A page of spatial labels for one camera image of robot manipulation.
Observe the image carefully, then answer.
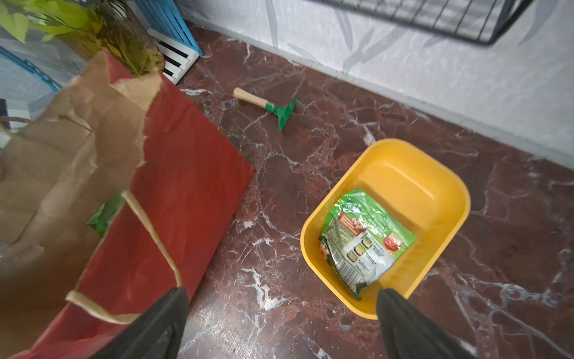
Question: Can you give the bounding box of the red paper bag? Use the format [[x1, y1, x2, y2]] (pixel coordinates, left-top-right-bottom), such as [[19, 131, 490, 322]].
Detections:
[[1, 51, 254, 358]]

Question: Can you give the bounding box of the green toy rake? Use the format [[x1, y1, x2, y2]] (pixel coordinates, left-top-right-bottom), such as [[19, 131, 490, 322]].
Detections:
[[233, 88, 297, 131]]

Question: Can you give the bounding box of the black wire basket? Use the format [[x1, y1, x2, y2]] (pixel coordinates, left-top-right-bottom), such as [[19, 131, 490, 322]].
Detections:
[[323, 0, 532, 46]]

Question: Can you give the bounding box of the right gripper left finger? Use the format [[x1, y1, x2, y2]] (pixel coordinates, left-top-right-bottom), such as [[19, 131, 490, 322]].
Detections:
[[92, 287, 189, 358]]

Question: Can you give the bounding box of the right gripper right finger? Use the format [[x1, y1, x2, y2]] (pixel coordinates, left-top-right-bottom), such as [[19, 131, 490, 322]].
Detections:
[[377, 289, 474, 359]]

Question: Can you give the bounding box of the yellow plastic bowl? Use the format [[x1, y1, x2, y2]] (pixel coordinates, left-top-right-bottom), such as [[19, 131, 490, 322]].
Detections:
[[300, 139, 471, 320]]

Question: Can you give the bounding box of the green packet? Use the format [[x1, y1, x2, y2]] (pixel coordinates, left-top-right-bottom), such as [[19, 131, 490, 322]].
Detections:
[[87, 191, 125, 238], [318, 189, 418, 301]]

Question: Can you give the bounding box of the blue white slatted rack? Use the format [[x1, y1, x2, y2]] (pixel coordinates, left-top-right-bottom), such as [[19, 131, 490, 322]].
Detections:
[[1, 1, 203, 93]]

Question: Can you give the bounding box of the glass vase with plants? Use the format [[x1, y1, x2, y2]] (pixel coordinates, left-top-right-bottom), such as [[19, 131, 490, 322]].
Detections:
[[1, 0, 164, 76]]

